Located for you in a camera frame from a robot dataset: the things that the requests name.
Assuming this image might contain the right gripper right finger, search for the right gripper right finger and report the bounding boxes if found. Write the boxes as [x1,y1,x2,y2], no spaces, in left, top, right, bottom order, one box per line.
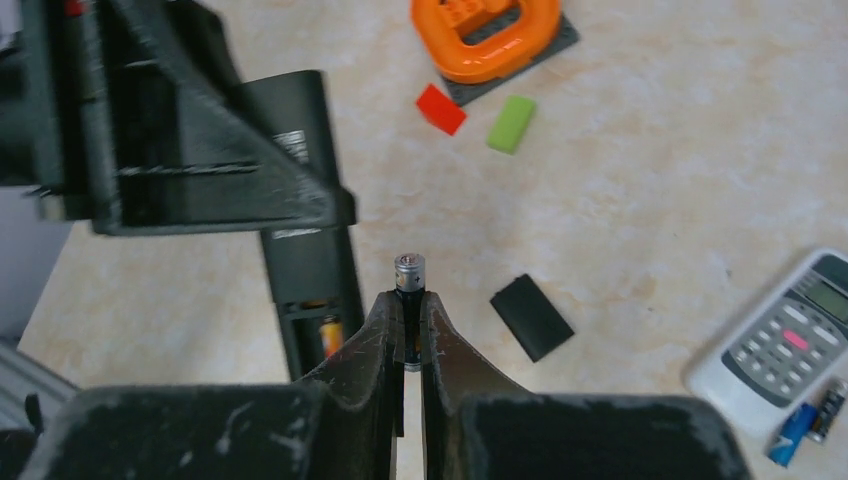
[421,292,751,479]

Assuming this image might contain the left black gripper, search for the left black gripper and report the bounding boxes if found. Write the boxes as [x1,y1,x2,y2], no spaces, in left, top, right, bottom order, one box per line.
[1,1,356,236]

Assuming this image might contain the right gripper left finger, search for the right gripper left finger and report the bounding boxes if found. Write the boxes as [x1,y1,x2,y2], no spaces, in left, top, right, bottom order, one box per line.
[21,292,402,479]

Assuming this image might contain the orange battery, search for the orange battery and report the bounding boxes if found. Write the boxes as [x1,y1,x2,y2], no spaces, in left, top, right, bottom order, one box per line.
[319,315,345,358]

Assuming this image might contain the black battery cover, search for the black battery cover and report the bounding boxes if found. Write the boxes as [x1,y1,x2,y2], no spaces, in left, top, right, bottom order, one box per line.
[490,274,575,363]

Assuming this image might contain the black remote control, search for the black remote control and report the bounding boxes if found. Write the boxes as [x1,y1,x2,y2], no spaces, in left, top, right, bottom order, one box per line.
[239,70,364,380]

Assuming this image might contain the black battery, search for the black battery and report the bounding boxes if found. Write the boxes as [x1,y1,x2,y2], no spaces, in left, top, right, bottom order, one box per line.
[394,253,426,372]

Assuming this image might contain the white remote control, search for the white remote control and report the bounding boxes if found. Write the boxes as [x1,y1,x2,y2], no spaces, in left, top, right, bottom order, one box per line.
[684,248,847,436]

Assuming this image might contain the dark battery beside remote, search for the dark battery beside remote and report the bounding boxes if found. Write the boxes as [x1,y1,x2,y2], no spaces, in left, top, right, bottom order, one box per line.
[807,378,847,444]

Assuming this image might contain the blue battery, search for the blue battery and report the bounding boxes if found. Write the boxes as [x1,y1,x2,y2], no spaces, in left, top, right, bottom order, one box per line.
[767,403,818,468]

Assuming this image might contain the red block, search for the red block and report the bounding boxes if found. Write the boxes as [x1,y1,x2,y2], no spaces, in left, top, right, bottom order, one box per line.
[415,84,467,136]

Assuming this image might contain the light green block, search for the light green block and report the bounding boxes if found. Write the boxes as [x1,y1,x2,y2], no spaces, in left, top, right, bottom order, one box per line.
[486,95,537,155]

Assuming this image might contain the orange plastic ring toy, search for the orange plastic ring toy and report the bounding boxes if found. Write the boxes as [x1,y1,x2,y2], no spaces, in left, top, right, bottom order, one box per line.
[409,0,564,86]

